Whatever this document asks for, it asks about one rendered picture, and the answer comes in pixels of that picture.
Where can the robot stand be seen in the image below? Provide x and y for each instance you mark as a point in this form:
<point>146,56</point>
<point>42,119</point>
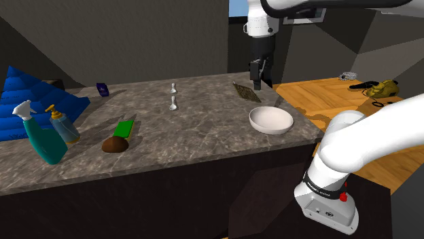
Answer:
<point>372,211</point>

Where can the small grey crumpled object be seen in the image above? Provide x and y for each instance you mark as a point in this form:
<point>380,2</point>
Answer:
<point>347,76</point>

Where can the small white spoon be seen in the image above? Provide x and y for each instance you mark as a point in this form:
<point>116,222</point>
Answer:
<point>173,88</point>
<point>173,103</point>

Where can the brown patterned flat mat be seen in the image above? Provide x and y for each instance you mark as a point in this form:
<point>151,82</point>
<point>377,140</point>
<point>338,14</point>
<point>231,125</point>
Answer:
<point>246,92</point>

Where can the yellow and black appliance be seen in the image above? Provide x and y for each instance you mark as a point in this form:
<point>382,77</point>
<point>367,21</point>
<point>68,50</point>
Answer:
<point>384,88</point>

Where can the white bowl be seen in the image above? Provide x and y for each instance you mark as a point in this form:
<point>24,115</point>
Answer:
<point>271,119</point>

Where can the window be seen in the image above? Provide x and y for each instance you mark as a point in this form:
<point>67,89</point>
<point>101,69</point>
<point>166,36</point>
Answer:
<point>238,8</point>

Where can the grey pump bottle yellow top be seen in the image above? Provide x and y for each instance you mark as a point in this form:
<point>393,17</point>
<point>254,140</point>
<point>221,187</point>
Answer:
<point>65,127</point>

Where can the small dark blue box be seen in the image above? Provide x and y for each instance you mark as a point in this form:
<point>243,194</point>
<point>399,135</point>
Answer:
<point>102,89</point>

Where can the teal spray bottle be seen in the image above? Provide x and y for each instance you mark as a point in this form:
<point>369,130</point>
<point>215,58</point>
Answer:
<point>44,140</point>

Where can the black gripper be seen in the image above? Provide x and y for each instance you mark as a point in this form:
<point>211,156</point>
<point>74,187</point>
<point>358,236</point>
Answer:
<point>263,48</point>

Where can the brown round lump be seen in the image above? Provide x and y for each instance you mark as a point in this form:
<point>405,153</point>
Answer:
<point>115,145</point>

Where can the green and yellow sponge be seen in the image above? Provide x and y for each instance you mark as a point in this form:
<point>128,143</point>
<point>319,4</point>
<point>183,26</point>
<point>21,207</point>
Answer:
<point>123,129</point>

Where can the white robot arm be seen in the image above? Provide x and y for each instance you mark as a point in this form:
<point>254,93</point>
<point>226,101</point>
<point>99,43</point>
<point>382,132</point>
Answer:
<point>351,145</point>

